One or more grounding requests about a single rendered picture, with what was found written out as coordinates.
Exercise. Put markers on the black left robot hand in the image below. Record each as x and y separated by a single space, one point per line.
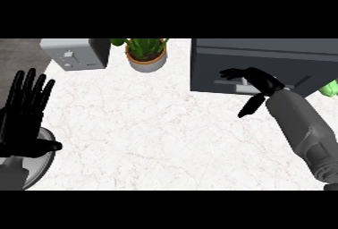
23 119

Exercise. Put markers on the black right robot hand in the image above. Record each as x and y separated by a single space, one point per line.
260 82

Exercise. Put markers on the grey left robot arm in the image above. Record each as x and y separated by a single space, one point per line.
11 174

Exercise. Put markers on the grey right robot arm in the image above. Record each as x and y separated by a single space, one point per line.
303 131

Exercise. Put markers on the dark grey drawer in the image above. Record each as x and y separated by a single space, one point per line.
265 64

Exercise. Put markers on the green cup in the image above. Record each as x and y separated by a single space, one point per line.
330 89

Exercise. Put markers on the grey round plate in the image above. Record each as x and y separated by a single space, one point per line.
42 162

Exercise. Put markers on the grey toaster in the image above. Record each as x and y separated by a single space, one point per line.
77 53

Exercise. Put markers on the green potted plant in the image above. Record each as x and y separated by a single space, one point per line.
145 55

